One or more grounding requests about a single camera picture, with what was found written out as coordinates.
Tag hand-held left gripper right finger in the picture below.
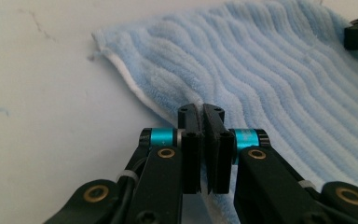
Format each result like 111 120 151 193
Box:
202 103 271 194

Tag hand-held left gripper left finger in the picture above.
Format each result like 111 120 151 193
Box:
139 103 204 194

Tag light blue striped towel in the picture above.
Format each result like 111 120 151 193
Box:
91 0 358 224

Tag white foam mat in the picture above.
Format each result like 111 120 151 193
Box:
0 0 358 224

